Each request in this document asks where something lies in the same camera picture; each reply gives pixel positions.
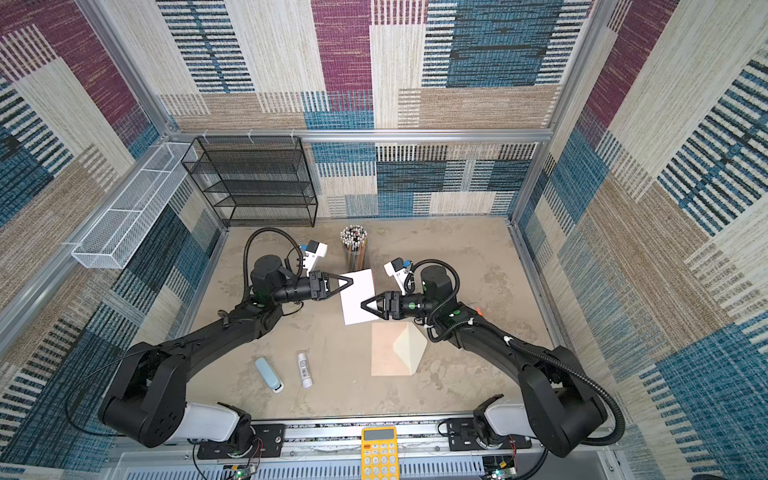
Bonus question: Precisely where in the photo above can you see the white wire mesh basket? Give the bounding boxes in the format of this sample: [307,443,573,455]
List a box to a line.
[72,142,189,270]

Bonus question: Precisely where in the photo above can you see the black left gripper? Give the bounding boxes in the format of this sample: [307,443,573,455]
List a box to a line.
[271,274,351,308]

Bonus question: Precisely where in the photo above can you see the pink paper envelope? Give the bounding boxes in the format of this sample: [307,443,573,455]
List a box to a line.
[371,322,428,377]

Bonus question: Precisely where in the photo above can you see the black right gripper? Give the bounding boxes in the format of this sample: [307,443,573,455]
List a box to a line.
[361,290,437,321]

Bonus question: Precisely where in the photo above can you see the aluminium front rail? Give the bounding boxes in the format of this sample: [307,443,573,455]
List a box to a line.
[101,413,631,479]

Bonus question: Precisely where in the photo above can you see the yellow calculator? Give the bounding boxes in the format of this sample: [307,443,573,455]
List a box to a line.
[360,426,400,480]

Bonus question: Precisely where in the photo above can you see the pink lined letter paper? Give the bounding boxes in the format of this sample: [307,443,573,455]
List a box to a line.
[341,269,377,325]

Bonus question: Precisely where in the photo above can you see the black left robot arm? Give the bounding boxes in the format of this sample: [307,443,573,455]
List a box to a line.
[98,229,354,458]

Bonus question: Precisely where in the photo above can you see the black wire mesh shelf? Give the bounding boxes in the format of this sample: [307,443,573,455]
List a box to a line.
[181,136,318,227]

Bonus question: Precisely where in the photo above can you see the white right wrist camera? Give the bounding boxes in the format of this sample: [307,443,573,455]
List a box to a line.
[384,257,411,277]

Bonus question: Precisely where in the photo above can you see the white glue stick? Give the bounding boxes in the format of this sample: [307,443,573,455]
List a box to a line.
[297,352,313,388]

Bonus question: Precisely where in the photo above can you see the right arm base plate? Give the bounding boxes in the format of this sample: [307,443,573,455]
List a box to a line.
[437,418,532,451]

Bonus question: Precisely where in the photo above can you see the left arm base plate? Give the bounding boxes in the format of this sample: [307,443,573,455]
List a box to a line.
[195,424,285,460]

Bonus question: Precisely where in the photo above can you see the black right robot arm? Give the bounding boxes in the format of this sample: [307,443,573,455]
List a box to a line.
[360,259,626,458]

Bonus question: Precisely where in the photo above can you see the pencil holder cup with pencils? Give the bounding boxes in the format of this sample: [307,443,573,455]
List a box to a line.
[340,225,368,272]

